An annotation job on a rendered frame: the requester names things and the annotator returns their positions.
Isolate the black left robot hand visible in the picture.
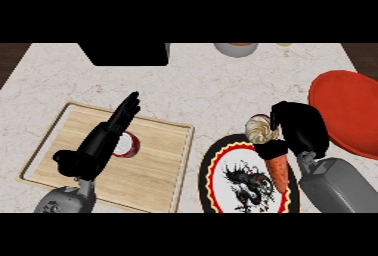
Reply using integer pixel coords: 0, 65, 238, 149
51, 91, 143, 183

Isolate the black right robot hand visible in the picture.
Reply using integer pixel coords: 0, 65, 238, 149
269, 100, 332, 160

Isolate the cream-frosted cupcake with dark base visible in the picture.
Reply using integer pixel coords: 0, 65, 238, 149
243, 113, 291, 161

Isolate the red bowl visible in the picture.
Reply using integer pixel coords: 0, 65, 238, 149
307, 69, 378, 161

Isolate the black-rimmed plate with dragon print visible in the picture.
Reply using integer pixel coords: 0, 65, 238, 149
198, 133, 302, 214

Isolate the grey bowl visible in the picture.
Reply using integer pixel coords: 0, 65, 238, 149
212, 42, 260, 59

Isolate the red-rimmed can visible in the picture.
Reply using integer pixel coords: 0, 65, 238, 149
111, 130, 143, 159

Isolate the pale wooden cutting board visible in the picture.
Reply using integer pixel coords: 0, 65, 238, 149
15, 100, 196, 214

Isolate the orange carrot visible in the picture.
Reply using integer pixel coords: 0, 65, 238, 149
264, 153, 291, 195

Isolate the black appliance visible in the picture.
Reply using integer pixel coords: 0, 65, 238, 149
78, 42, 171, 67

